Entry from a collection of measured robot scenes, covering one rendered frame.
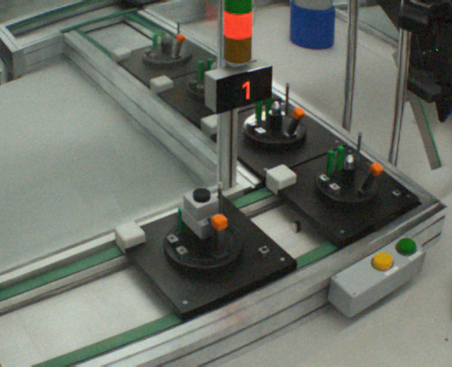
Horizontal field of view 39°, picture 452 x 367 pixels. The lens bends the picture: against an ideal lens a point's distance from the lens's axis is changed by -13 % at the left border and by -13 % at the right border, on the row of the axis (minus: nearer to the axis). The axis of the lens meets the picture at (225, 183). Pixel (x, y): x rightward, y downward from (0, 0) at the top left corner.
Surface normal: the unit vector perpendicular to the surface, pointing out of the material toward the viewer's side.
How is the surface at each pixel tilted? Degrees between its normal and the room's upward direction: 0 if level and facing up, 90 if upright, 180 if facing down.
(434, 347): 0
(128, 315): 0
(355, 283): 0
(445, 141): 45
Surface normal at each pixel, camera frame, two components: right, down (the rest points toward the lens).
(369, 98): 0.00, -0.81
